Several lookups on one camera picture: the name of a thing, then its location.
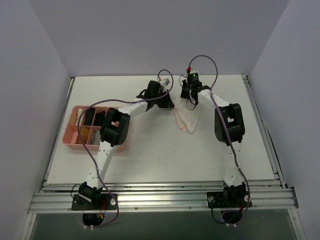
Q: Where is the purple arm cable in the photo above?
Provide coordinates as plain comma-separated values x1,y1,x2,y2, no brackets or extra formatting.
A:
76,68,174,229
184,54,253,224

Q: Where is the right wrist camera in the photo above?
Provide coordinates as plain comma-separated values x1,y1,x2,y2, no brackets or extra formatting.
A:
186,66,199,75

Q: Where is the white rolled cloth in tray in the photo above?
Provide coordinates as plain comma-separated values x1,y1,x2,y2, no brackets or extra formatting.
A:
75,108,85,125

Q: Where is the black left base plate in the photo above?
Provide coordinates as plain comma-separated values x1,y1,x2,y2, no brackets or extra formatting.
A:
71,193,117,211

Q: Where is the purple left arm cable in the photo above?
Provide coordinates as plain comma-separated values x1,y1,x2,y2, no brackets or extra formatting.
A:
76,68,174,229

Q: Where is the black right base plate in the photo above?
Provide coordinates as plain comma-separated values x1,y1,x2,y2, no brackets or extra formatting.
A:
206,191,248,209

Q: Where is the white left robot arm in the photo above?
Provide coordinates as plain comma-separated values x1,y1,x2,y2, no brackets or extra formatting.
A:
78,78,174,210

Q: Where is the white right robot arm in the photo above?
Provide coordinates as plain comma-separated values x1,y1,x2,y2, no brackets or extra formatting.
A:
180,70,245,188

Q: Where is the white underwear with pink trim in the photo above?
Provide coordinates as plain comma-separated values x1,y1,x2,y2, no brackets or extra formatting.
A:
173,98,200,134

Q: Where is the black rolled cloth in tray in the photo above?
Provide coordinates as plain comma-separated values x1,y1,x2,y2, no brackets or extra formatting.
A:
84,107,96,126

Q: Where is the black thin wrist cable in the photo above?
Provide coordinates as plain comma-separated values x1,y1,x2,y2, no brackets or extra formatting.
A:
178,74,200,111

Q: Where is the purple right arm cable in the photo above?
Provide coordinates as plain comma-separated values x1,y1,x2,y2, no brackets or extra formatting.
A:
184,54,253,224

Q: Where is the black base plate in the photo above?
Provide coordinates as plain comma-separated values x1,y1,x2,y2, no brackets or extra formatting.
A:
206,191,248,209
71,193,117,211

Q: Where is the grey rolled cloth in tray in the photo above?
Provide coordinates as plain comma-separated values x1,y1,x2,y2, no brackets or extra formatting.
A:
91,131,101,145

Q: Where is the pink plastic organizer tray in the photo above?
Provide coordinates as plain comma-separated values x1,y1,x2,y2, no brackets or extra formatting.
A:
62,105,109,151

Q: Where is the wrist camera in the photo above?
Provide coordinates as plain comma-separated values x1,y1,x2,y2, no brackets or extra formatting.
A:
156,77,171,88
186,66,199,75

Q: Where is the aluminium frame rail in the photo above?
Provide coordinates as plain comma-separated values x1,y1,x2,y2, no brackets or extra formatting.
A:
28,187,299,214

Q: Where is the orange rolled cloth in tray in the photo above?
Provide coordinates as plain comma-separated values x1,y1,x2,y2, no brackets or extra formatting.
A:
76,126,91,145

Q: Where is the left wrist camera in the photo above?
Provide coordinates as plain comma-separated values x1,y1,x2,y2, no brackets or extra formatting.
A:
156,77,171,88

